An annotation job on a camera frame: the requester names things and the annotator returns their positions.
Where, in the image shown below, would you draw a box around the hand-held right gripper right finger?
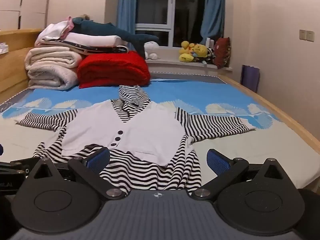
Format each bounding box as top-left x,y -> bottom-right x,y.
193,149 -> 286,201

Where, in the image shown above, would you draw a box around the black white plush toy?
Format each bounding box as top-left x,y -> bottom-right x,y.
203,47 -> 216,65

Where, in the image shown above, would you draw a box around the cream folded blanket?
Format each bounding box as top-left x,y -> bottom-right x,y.
24,45 -> 83,91

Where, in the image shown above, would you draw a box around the yellow round plush toy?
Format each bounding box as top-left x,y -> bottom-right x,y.
192,43 -> 208,58

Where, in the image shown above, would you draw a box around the red cushion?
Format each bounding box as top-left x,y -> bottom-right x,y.
213,37 -> 231,69

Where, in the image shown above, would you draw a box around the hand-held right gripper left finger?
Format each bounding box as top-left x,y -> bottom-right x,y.
31,147 -> 124,200

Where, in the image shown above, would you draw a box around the wooden headboard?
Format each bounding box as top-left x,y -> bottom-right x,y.
0,28 -> 44,103

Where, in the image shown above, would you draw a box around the black white striped sock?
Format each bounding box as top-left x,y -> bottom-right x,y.
15,84 -> 257,193

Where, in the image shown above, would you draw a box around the blue shark plush toy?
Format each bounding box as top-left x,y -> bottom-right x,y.
71,17 -> 160,58

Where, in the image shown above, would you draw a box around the blue curtain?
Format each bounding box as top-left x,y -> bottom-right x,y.
201,0 -> 226,41
116,0 -> 138,53

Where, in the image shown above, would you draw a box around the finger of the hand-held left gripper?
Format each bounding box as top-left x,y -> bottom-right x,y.
0,157 -> 38,176

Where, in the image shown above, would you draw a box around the white pink folded cloth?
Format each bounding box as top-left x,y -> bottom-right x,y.
34,16 -> 75,47

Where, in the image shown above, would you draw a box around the white wardrobe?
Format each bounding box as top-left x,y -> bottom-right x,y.
0,0 -> 53,31

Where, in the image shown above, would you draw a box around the purple box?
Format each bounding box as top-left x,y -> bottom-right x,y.
240,64 -> 260,93

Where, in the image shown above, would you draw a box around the window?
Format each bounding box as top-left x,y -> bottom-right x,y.
135,0 -> 208,47

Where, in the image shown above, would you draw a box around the wooden bed frame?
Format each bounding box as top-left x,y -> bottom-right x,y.
219,74 -> 320,156

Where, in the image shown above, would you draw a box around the blue white printed bed sheet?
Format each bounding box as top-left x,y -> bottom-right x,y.
0,76 -> 320,193

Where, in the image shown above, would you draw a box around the yellow duck plush toy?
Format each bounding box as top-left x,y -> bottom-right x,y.
178,40 -> 196,63

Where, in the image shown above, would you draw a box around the dark patterned folded cloth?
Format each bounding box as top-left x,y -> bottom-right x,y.
59,42 -> 130,56

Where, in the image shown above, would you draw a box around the white window bench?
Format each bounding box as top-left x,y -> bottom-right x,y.
144,45 -> 233,76

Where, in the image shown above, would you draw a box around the red folded blanket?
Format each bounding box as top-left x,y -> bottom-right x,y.
77,51 -> 151,89

